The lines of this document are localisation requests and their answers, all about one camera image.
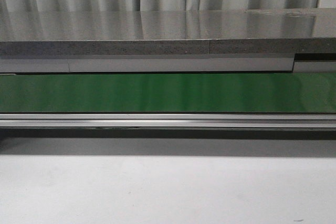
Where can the green conveyor belt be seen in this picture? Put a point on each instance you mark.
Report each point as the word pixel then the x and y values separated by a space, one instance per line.
pixel 172 92

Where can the grey stone counter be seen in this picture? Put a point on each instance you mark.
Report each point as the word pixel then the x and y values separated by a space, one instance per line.
pixel 273 40

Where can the aluminium conveyor frame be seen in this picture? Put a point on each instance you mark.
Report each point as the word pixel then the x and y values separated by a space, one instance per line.
pixel 167 124

